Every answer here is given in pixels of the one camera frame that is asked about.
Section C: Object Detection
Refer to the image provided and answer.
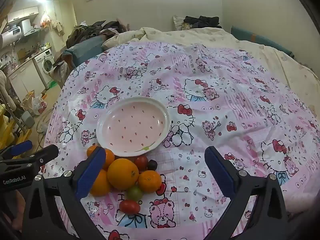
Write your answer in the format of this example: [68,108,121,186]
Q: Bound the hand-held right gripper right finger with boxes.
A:
[204,146,290,240]

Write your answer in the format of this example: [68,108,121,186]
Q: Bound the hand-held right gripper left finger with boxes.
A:
[15,146,108,240]

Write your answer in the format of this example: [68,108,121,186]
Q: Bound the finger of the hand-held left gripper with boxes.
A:
[0,144,59,171]
[0,140,33,159]

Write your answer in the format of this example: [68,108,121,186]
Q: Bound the small orange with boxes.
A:
[89,169,112,197]
[138,170,162,193]

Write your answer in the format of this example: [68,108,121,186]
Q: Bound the medium orange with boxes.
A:
[86,145,115,170]

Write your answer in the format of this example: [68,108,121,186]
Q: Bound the large orange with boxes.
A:
[107,158,140,190]

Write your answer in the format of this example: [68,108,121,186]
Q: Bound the pink strawberry print plate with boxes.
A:
[96,96,170,157]

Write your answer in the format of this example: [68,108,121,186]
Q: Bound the yellow wooden rack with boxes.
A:
[0,105,25,145]

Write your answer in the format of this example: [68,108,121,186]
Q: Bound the grey stool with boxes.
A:
[21,111,35,128]

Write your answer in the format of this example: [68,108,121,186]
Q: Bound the white plastic bag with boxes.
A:
[31,94,48,115]

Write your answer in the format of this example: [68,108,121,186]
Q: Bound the green cherry tomato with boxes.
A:
[127,185,144,201]

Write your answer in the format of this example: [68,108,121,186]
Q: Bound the red cherry tomato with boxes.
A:
[119,199,141,215]
[134,155,149,172]

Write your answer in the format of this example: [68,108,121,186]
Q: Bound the white kitchen counter cabinet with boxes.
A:
[7,60,47,98]

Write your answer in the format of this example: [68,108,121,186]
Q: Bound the pink cartoon printed bed sheet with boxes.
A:
[44,41,320,240]

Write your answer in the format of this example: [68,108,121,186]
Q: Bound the white washing machine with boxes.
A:
[34,49,54,80]

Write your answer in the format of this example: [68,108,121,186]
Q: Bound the white water heater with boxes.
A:
[0,26,24,48]

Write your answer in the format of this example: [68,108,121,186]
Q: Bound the range hood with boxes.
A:
[19,19,42,37]

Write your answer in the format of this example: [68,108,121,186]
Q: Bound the hanging beige cloth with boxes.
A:
[52,20,64,34]

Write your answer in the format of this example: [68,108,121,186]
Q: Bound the pile of clothes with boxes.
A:
[66,20,130,48]

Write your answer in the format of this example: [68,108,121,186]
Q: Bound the orange plastic bag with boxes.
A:
[40,12,52,28]

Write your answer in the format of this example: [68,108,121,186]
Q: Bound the teal mattress edge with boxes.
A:
[231,26,294,58]

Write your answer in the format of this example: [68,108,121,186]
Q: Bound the dark folded clothes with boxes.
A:
[184,16,222,29]

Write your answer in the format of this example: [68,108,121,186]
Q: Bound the printed pillow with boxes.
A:
[172,15,190,32]

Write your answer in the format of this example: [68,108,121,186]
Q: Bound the white wall cabinets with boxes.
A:
[7,5,39,23]

